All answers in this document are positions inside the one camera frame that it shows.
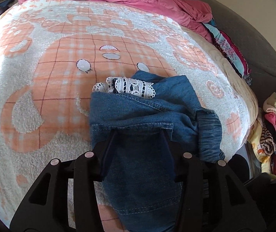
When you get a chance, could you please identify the blue denim lace-hem pants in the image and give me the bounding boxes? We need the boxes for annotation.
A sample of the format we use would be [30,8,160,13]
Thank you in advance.
[89,71,224,231]

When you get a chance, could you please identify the basket of folded clothes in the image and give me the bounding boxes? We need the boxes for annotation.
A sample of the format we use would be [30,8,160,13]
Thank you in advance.
[248,92,276,176]

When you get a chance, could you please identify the grey headboard cushion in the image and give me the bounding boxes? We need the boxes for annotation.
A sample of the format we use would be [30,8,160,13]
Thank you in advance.
[201,0,276,106]

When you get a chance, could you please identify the colourful patterned pillow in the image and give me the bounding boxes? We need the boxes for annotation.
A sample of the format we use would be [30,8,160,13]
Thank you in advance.
[204,23,252,85]

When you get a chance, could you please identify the white orange floral blanket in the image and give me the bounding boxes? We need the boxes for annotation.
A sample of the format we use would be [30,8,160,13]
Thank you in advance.
[0,0,249,225]

